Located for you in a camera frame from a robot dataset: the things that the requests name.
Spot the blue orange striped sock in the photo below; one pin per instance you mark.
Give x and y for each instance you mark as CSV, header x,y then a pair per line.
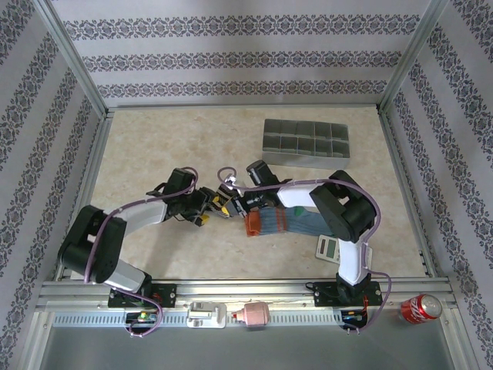
x,y
273,223

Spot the aluminium frame post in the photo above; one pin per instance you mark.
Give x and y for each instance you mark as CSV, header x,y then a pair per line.
x,y
412,58
73,58

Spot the white plastic bracket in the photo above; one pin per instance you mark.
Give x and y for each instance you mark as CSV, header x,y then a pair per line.
x,y
206,314

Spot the red soda can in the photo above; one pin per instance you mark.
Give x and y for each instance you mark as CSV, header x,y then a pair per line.
x,y
420,309

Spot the grey divided organizer box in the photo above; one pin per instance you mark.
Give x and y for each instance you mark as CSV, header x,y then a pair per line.
x,y
304,162

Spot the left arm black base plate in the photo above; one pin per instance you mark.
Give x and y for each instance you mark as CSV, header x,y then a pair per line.
x,y
169,294

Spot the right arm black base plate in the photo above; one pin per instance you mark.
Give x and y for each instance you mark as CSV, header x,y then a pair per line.
x,y
323,293

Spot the pink plastic bottle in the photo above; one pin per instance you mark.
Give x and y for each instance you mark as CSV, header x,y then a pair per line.
x,y
254,314

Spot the black white striped sock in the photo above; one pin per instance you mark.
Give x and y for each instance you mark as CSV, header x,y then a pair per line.
x,y
226,192

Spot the aluminium mounting rail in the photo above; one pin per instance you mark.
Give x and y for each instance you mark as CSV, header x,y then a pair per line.
x,y
250,287

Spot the white calculator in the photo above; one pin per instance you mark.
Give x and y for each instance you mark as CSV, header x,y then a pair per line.
x,y
327,248

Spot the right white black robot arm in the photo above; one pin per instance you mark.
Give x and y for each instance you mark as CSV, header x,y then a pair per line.
x,y
296,196

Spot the small circuit board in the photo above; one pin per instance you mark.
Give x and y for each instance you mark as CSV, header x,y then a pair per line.
x,y
141,317
354,317

